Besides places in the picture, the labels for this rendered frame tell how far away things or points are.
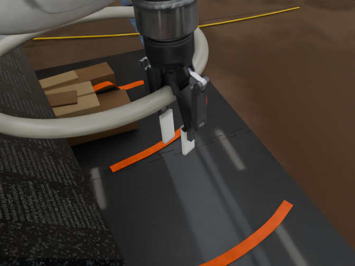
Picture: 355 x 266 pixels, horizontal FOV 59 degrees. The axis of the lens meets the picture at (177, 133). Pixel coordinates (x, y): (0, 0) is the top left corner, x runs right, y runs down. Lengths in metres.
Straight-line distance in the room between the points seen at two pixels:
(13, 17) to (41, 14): 0.02
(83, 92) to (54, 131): 1.31
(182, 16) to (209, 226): 1.14
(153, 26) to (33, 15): 0.17
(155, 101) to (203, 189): 1.09
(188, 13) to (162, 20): 0.04
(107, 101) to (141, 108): 1.38
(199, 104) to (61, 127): 0.21
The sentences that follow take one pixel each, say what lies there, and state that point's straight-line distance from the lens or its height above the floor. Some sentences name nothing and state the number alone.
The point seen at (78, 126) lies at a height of 0.96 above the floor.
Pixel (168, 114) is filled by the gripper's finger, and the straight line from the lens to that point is 0.58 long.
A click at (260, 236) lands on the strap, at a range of 1.46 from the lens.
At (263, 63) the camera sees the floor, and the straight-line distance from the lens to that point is 2.52.
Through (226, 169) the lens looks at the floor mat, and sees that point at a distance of 1.64.
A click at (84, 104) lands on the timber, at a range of 1.71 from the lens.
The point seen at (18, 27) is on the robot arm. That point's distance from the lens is 0.32.
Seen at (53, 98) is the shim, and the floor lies 0.26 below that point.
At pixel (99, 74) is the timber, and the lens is 2.14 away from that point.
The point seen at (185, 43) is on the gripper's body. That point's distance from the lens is 0.46.
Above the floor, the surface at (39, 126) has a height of 0.96.
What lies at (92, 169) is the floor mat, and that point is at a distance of 1.68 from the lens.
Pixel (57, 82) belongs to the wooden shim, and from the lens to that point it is 2.12.
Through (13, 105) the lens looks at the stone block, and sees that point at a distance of 0.97.
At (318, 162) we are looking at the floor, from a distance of 1.83.
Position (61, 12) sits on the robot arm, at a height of 1.15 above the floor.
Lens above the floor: 1.27
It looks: 44 degrees down
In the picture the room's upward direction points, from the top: straight up
